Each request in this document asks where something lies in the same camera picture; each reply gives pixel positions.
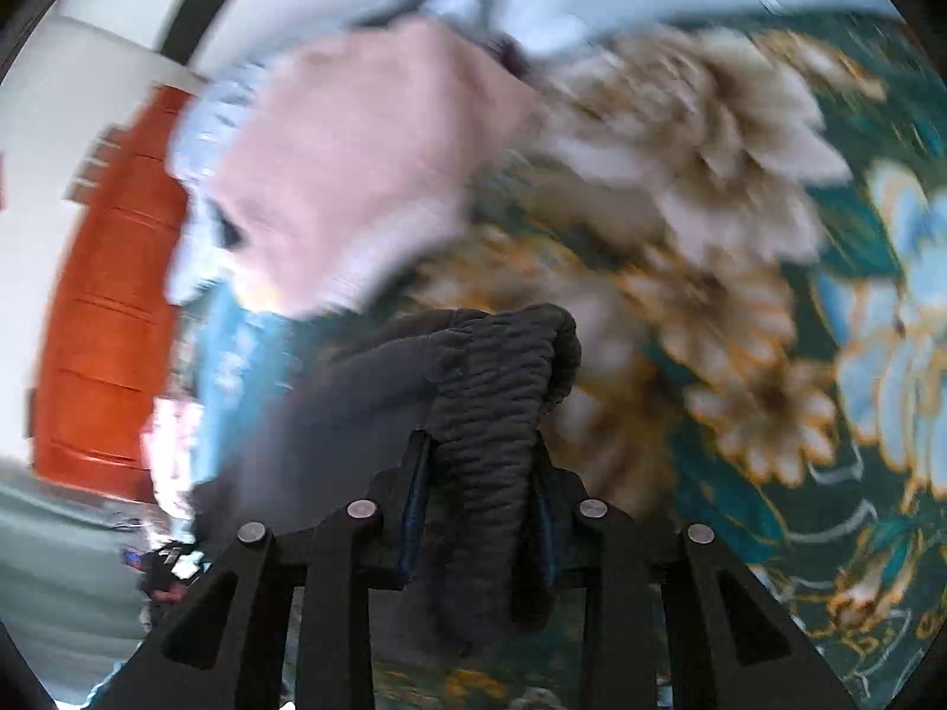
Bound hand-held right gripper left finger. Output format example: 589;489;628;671
92;427;433;710

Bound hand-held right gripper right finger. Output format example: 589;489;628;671
527;435;861;710

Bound dark grey pants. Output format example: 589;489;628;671
191;303;585;661

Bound pink patterned pajama garment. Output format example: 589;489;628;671
139;395;212;534

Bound orange wooden headboard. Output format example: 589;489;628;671
28;83;204;505

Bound teal floral bed sheet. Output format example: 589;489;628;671
89;11;947;710

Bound pink fluffy sweater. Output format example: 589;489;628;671
211;17;552;321

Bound light blue floral duvet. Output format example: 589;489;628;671
164;0;907;308

